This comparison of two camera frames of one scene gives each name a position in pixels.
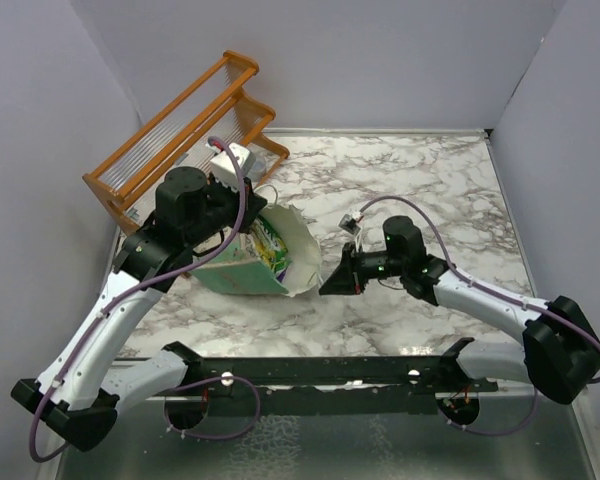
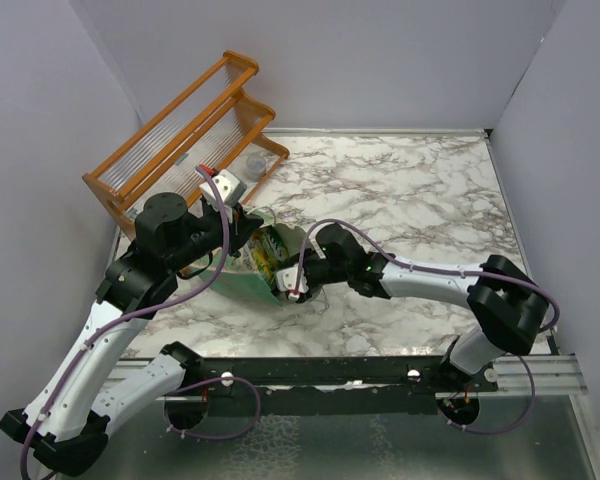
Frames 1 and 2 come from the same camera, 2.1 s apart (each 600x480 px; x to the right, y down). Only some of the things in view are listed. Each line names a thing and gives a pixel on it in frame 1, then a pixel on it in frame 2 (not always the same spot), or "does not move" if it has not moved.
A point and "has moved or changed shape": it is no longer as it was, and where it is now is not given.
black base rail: (315, 386) does not move
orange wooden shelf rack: (213, 107) does not move
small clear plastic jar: (259, 169) does not move
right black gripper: (349, 278) → (307, 258)
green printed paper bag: (239, 264) has moved or changed shape
